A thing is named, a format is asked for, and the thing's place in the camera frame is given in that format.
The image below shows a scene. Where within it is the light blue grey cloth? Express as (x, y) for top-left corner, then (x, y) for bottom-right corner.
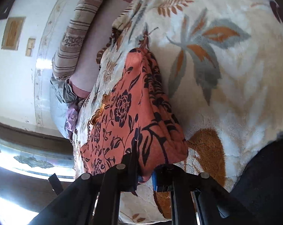
(49, 75), (77, 139)

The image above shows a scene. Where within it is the cream leaf-pattern plush blanket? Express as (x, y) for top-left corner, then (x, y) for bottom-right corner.
(72, 0), (283, 223)

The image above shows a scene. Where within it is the striped beige pillow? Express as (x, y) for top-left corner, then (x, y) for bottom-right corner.
(52, 0), (104, 81)

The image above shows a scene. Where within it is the pink quilted bed sheet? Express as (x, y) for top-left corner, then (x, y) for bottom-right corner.
(69, 0), (132, 98)

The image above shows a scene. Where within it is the orange black floral garment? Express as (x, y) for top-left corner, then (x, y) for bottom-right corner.
(80, 48), (188, 183)

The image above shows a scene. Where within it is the small wall frame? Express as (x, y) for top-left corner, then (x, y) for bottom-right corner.
(25, 38), (36, 57)

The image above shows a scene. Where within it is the purple floral cloth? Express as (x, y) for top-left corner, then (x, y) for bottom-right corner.
(64, 101), (80, 139)

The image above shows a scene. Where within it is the brown picture frame on wall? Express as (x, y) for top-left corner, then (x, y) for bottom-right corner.
(1, 17), (26, 50)

